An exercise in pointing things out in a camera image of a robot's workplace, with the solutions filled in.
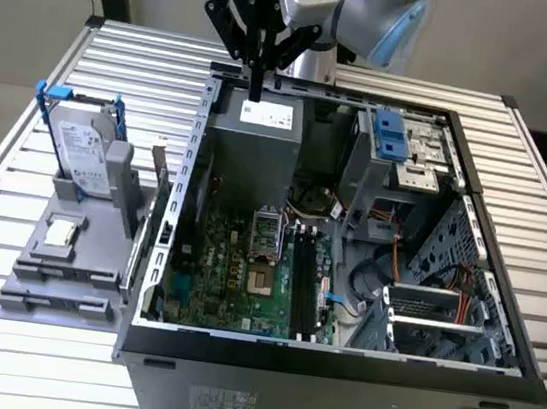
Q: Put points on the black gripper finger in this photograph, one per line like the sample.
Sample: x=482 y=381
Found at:
x=227 y=22
x=294 y=48

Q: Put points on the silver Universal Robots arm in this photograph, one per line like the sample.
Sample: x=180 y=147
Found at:
x=359 y=14

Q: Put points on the black RAM slot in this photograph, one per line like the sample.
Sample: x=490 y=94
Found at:
x=313 y=285
x=300 y=283

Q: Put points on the grey power supply unit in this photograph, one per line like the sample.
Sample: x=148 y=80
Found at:
x=249 y=161

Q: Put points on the blue disk bay latch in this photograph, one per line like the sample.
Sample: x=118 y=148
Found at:
x=388 y=134

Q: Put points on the metal disk bay cage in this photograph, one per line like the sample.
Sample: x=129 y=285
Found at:
x=415 y=178

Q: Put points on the hard disk in blue carrier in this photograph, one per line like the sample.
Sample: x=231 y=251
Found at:
x=77 y=143

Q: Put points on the CPU socket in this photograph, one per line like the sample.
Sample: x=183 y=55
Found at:
x=261 y=279

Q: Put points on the green motherboard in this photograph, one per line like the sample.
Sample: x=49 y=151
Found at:
x=211 y=297

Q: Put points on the silver CPU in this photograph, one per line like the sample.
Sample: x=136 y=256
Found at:
x=61 y=232

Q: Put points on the perforated metal disk bay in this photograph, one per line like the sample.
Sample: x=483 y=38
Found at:
x=431 y=324

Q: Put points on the black open PC case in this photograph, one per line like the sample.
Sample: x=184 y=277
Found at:
x=278 y=397

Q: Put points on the graphics card with metal bracket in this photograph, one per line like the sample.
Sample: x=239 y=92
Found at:
x=160 y=174

